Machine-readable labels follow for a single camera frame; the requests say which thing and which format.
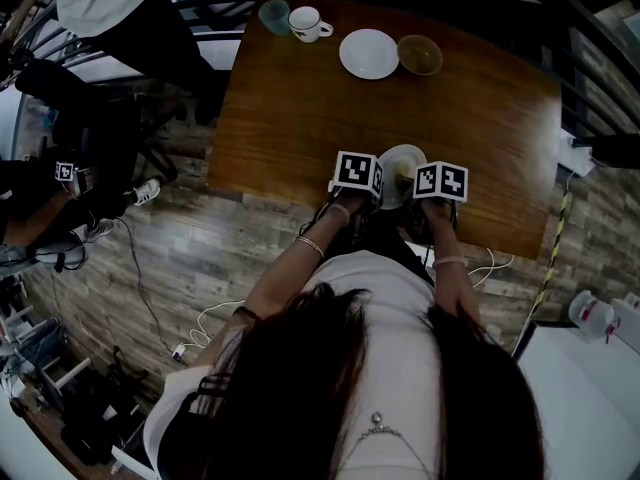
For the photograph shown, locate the white bottle red label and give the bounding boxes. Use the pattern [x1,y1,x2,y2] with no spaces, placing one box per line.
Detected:
[568,289,619,342]

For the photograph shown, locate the white chair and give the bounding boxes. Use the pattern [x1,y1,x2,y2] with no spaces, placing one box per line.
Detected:
[109,442,156,480]

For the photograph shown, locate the person's left forearm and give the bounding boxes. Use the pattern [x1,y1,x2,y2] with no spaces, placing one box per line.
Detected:
[243,195,369,319]

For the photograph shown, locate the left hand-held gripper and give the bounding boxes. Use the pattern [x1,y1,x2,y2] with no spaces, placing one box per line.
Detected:
[328,150,385,214]

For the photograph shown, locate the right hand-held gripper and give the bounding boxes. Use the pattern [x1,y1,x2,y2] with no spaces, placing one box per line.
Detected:
[408,160,470,240]

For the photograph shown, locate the person's black trousers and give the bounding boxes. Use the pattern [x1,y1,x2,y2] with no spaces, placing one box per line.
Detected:
[319,202,436,284]

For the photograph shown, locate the yellow black striped strip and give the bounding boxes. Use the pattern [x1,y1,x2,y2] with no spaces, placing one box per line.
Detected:
[529,190,574,319]

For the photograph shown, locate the teal frosted cup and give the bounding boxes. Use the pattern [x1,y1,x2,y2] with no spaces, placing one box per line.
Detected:
[257,0,293,37]

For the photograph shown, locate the white cable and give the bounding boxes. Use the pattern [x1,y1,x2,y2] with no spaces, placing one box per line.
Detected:
[467,247,516,289]
[187,300,249,357]

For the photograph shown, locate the yellow sponge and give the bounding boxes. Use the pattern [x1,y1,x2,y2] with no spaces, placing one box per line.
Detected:
[392,153,422,194]

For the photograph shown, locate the person's white shirt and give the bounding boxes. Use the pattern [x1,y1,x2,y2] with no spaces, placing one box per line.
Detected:
[143,250,451,480]

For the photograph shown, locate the white flat panel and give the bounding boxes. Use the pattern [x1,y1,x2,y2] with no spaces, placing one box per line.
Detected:
[554,135,599,179]

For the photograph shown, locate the person's right forearm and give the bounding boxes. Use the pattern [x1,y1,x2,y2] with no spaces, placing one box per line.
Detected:
[422,200,484,339]

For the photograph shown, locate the silver necklace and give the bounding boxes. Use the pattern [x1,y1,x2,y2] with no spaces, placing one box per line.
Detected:
[339,410,431,480]

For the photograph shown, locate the thin beaded bracelet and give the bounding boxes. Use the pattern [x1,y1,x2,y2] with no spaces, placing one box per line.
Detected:
[293,235,326,259]

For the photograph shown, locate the white printed mug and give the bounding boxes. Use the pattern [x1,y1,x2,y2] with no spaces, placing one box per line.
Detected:
[288,6,335,44]

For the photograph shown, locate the big white plate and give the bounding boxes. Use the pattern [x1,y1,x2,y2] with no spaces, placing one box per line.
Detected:
[338,28,400,80]
[377,143,428,212]

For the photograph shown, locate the beige bowl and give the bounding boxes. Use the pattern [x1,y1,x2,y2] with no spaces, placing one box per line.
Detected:
[396,34,444,77]

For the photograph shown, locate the white desk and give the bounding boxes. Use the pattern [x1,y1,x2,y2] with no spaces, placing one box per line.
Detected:
[512,317,640,480]

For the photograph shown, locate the black cable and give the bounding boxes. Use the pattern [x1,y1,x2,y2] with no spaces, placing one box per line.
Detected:
[112,215,181,359]

